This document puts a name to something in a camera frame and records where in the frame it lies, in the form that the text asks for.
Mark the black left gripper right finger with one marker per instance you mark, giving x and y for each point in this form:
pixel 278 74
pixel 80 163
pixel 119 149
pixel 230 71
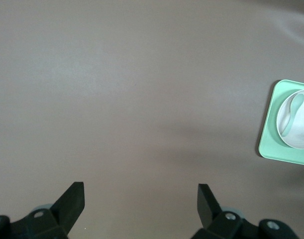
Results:
pixel 209 209

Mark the grey-green plastic spoon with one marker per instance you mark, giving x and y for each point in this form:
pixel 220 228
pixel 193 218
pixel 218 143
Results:
pixel 296 102

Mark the brown table mat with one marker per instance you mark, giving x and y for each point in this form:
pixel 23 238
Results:
pixel 117 87

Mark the beige round plate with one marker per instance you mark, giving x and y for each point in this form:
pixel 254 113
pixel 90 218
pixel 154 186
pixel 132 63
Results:
pixel 301 134

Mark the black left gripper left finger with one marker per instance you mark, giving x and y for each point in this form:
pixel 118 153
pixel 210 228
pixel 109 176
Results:
pixel 67 206

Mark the light green rectangular tray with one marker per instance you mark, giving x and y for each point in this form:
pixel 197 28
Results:
pixel 270 142

